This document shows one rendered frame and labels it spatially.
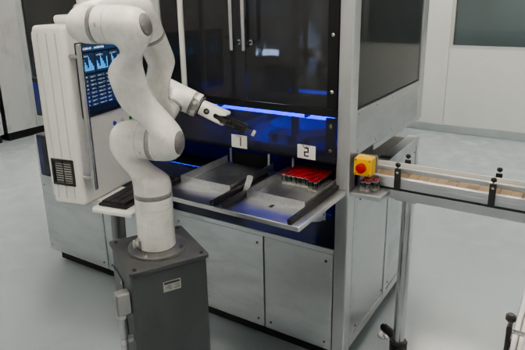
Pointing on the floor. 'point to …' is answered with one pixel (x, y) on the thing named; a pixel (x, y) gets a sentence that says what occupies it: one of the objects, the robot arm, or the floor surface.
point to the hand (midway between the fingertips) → (240, 126)
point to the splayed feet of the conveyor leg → (391, 337)
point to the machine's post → (346, 144)
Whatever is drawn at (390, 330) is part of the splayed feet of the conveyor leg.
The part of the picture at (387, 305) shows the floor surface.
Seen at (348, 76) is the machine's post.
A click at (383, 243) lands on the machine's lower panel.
